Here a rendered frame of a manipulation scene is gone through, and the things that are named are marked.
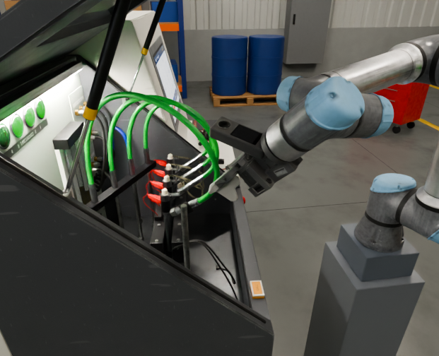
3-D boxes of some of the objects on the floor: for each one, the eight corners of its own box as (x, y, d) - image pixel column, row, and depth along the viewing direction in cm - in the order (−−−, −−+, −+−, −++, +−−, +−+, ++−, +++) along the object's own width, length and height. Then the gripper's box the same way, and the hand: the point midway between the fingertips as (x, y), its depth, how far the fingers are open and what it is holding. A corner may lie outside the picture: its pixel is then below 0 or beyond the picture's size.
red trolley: (352, 121, 492) (364, 58, 451) (371, 115, 514) (384, 56, 473) (397, 135, 441) (416, 67, 400) (416, 128, 463) (435, 63, 422)
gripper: (284, 186, 57) (223, 222, 73) (314, 144, 65) (252, 184, 82) (249, 150, 56) (195, 193, 73) (283, 111, 64) (227, 158, 81)
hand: (219, 178), depth 76 cm, fingers open, 7 cm apart
